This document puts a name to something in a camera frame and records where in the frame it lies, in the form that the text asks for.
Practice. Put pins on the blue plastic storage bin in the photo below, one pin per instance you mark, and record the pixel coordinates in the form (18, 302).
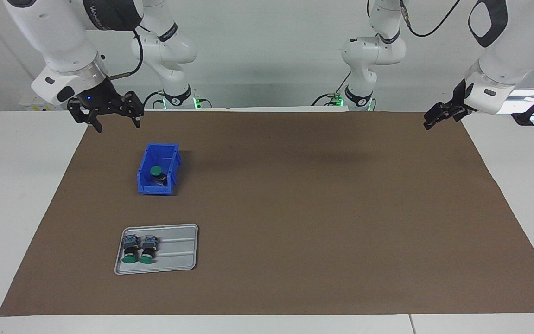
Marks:
(144, 183)

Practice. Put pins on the brown table mat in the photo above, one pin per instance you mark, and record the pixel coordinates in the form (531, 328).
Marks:
(318, 222)

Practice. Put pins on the green lit connector box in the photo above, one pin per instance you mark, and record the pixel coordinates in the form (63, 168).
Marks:
(201, 103)
(335, 99)

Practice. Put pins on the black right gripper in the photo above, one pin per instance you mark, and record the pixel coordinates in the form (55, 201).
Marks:
(95, 95)

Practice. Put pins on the silver metal tray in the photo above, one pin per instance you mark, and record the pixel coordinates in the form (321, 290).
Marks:
(179, 250)

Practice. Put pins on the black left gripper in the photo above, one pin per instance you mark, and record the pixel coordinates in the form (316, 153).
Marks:
(461, 99)

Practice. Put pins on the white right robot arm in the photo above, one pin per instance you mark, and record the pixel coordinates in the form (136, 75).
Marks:
(63, 41)

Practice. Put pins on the green push button switch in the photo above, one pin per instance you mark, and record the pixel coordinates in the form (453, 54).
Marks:
(148, 248)
(156, 170)
(130, 248)

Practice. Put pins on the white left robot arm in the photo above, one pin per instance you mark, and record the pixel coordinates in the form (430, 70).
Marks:
(512, 51)

